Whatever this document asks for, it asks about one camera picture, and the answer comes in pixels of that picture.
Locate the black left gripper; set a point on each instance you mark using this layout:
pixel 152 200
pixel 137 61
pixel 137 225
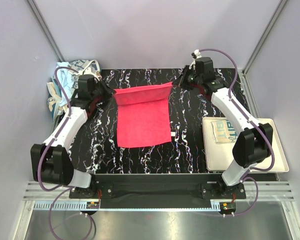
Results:
pixel 108 92

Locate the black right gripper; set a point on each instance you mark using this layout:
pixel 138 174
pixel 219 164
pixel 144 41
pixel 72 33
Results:
pixel 181 81

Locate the red pink towel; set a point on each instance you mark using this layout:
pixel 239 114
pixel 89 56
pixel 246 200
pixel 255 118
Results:
pixel 143 118

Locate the cream rabbit print towel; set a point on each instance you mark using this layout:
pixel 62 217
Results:
pixel 223 132

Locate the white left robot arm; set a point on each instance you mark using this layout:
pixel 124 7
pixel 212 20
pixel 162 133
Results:
pixel 51 161

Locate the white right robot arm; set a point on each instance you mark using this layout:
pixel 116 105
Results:
pixel 254 139

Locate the navy cream patterned towel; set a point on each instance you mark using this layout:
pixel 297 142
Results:
pixel 83 67

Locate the white light blue towel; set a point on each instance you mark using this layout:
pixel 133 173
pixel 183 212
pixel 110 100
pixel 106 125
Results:
pixel 65 77

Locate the teal patterned towel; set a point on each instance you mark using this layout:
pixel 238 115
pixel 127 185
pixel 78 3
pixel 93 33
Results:
pixel 53 102

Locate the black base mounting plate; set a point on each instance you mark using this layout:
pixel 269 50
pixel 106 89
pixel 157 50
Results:
pixel 207 186

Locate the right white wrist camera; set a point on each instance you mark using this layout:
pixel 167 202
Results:
pixel 196 55

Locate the aluminium rail frame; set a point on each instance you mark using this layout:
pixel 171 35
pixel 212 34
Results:
pixel 268 213

